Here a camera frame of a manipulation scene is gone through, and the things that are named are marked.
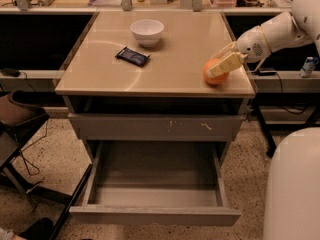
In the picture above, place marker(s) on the small white blue bottle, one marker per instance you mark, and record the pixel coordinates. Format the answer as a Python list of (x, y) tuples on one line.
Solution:
[(308, 66)]

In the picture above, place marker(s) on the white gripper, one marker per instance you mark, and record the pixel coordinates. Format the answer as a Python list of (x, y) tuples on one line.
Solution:
[(250, 46)]

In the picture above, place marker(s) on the open grey middle drawer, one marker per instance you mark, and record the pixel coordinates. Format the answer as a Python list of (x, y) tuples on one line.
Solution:
[(156, 183)]

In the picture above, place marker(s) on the orange fruit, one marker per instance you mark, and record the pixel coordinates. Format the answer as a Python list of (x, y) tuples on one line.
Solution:
[(210, 77)]

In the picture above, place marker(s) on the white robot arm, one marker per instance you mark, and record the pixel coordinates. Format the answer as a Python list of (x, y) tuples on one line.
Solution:
[(287, 103)]

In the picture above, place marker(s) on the grey drawer cabinet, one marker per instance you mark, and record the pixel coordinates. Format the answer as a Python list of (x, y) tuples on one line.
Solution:
[(170, 83)]

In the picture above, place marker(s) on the dark office chair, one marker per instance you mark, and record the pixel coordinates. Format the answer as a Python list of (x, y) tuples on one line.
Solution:
[(19, 121)]

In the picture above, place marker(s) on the white bowl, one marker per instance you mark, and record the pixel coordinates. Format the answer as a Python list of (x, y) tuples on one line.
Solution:
[(147, 32)]

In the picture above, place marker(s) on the closed grey top drawer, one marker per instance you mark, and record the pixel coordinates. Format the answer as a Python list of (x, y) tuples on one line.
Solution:
[(155, 127)]

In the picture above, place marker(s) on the black power adapter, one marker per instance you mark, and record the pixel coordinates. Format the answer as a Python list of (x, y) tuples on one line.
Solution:
[(266, 72), (10, 72)]

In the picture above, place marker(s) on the black metal table leg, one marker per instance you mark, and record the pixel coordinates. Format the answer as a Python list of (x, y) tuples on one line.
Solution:
[(267, 134)]

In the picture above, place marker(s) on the white stick with black base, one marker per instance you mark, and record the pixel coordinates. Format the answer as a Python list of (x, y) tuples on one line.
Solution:
[(258, 66)]

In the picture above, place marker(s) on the black power adapter right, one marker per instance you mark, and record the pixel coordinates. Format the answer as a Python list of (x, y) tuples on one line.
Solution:
[(266, 72)]

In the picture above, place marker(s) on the black power adapter left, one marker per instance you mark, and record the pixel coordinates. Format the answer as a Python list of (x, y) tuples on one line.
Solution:
[(10, 72)]

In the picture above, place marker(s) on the dark blue snack packet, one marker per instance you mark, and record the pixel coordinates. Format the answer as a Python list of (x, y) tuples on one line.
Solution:
[(132, 56)]

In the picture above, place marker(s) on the black shoe bottom left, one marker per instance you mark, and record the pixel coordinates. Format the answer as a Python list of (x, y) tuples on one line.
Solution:
[(40, 230)]

